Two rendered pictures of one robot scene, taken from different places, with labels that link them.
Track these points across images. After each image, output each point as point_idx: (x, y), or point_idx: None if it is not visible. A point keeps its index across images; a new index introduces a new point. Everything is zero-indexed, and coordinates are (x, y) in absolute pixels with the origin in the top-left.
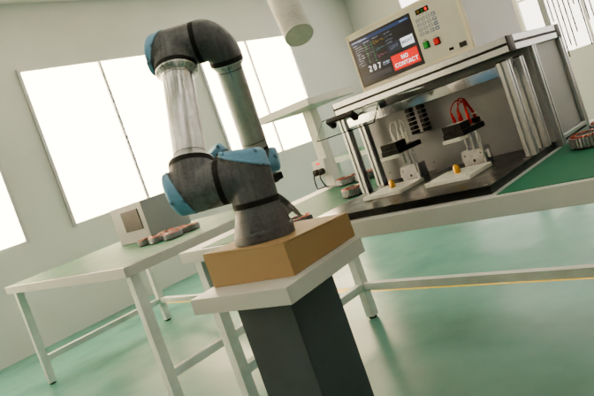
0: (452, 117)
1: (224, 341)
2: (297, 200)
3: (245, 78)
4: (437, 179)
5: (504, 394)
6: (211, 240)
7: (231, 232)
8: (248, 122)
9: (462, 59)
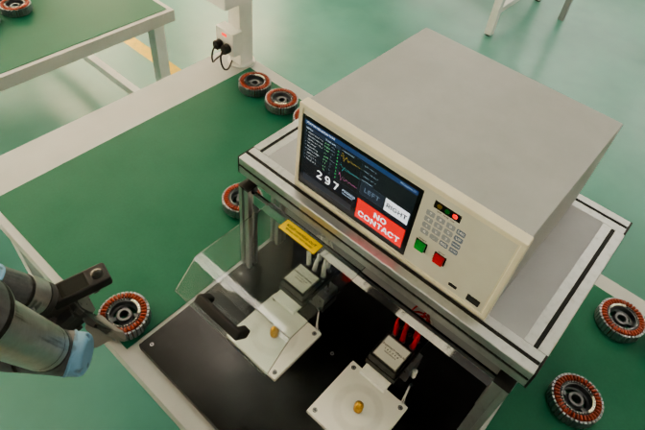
0: (395, 324)
1: (26, 267)
2: (178, 75)
3: (17, 333)
4: (326, 407)
5: None
6: (16, 164)
7: (51, 155)
8: (23, 365)
9: (455, 323)
